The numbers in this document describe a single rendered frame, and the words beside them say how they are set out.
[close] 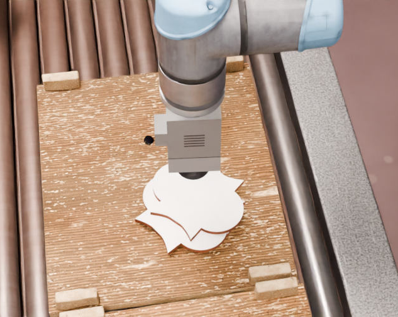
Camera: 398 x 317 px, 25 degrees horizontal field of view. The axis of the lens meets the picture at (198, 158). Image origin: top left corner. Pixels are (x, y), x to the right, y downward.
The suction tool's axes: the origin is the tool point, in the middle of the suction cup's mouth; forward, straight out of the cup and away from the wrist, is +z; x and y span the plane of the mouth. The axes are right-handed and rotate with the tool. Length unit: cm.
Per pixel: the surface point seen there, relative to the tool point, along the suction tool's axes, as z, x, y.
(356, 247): 20.5, 23.8, 1.6
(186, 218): 15.9, -0.9, -1.8
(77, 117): 18.4, -17.4, -22.8
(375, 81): 112, 59, -105
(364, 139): 112, 52, -84
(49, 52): 20.1, -22.5, -38.4
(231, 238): 18.4, 5.5, 0.3
